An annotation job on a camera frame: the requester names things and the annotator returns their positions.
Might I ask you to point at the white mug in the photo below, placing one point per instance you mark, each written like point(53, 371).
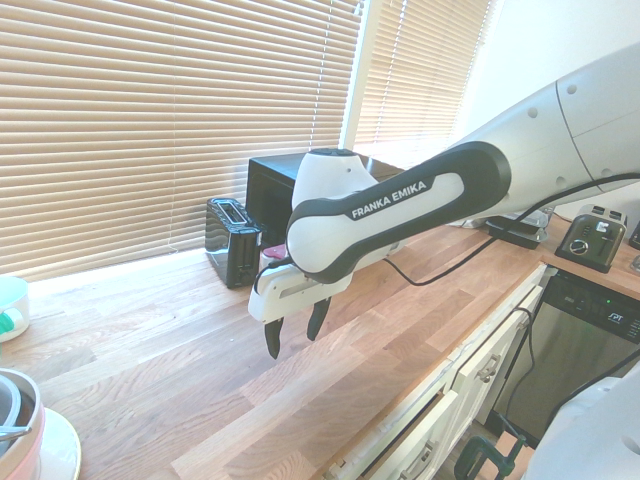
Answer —
point(15, 300)

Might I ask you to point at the pink bowl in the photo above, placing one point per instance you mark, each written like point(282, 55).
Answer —
point(37, 450)

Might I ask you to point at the clear plastic container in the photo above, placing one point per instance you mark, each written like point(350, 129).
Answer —
point(7, 400)

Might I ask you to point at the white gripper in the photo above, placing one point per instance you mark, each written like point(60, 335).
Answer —
point(272, 297)

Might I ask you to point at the white plate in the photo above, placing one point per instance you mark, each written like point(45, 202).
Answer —
point(62, 445)

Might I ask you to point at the narrow beige window blind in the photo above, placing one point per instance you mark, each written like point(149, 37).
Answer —
point(420, 75)

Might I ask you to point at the black glossy toaster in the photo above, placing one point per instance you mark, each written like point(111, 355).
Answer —
point(235, 250)

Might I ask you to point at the black steel microwave oven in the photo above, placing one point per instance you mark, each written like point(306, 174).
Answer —
point(270, 200)

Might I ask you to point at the stainless steel dishwasher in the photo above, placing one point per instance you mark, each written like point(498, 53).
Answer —
point(575, 340)

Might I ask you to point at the silver two-slot toaster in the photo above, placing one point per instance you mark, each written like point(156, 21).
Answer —
point(590, 240)

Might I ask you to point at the metal spoon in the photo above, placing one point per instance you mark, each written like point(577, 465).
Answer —
point(15, 433)

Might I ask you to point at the white cabinet drawer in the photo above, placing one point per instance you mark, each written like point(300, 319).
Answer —
point(442, 415)

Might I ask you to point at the white cabinet door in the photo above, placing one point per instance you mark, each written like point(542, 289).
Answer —
point(475, 400)

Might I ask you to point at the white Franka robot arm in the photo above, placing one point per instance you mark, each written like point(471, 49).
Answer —
point(380, 220)

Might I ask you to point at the green clamp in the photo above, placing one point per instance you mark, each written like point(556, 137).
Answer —
point(480, 452)

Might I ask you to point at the wide beige window blind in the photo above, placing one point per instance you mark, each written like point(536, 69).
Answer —
point(150, 125)

